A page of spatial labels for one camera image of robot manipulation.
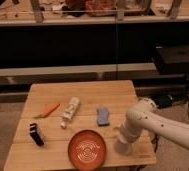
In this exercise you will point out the orange carrot toy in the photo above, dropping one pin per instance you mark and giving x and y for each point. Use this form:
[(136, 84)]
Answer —
[(48, 110)]

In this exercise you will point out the black stapler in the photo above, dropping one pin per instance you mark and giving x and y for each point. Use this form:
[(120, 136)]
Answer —
[(34, 134)]

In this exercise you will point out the orange ribbed plate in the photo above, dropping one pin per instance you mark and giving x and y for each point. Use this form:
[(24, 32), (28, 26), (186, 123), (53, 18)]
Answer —
[(87, 150)]

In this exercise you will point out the long shelf bench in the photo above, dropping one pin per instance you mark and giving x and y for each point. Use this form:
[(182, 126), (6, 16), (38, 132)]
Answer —
[(49, 12)]

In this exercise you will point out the wooden table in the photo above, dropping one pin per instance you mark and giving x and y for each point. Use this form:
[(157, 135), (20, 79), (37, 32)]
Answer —
[(116, 96)]

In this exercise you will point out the black box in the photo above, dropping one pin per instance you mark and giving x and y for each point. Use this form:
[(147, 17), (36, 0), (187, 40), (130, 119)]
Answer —
[(172, 59)]

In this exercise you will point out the blue eraser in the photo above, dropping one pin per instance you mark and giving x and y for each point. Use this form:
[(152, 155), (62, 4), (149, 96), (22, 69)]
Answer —
[(102, 116)]

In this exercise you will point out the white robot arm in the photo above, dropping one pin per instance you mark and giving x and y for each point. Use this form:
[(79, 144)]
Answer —
[(142, 116)]

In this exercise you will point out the white plastic bottle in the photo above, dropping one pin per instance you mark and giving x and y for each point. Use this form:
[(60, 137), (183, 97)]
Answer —
[(70, 111)]

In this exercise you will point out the red cluttered items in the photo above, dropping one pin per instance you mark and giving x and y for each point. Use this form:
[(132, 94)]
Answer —
[(77, 8)]

